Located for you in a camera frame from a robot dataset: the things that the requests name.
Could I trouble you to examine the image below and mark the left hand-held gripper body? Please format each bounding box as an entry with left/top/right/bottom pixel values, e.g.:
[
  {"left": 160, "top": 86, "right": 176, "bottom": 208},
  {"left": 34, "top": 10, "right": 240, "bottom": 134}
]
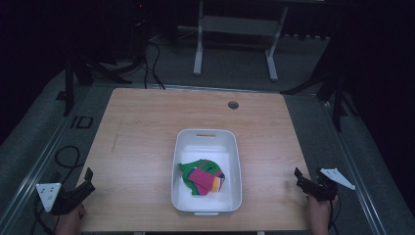
[{"left": 35, "top": 181, "right": 86, "bottom": 216}]

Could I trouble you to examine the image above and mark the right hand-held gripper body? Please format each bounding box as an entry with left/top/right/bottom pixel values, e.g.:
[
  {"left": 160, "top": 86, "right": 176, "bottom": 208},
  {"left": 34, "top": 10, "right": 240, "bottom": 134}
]
[{"left": 305, "top": 166, "right": 357, "bottom": 203}]

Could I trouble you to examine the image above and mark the white plastic bin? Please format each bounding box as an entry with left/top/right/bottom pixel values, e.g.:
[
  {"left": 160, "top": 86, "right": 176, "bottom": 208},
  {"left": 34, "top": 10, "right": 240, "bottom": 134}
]
[{"left": 170, "top": 128, "right": 244, "bottom": 217}]

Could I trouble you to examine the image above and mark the multicoloured striped sock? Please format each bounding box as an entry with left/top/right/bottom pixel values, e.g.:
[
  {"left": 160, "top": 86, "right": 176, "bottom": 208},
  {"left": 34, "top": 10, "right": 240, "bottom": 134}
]
[{"left": 177, "top": 159, "right": 226, "bottom": 197}]

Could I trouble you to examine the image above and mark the person's right hand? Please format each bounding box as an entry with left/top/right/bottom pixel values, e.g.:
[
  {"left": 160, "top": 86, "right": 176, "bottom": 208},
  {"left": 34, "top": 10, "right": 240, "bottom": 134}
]
[{"left": 307, "top": 193, "right": 341, "bottom": 235}]

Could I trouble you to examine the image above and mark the person's left hand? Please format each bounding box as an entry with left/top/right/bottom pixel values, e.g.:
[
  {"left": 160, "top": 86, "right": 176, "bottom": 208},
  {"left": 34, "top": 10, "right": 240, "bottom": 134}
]
[{"left": 54, "top": 203, "right": 86, "bottom": 235}]

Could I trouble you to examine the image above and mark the black tripod stand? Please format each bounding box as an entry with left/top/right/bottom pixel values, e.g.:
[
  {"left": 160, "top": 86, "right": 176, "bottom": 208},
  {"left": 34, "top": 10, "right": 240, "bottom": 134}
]
[
  {"left": 279, "top": 65, "right": 360, "bottom": 133},
  {"left": 55, "top": 48, "right": 146, "bottom": 118}
]

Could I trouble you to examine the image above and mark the white metal stand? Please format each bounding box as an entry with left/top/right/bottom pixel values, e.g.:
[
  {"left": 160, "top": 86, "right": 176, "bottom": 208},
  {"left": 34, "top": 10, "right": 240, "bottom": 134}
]
[{"left": 177, "top": 0, "right": 326, "bottom": 82}]

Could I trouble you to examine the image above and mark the black cable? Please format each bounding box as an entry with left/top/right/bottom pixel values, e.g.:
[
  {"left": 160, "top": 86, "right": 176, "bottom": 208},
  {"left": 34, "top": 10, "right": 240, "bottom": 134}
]
[
  {"left": 143, "top": 19, "right": 166, "bottom": 91},
  {"left": 29, "top": 145, "right": 82, "bottom": 235},
  {"left": 327, "top": 195, "right": 343, "bottom": 235}
]

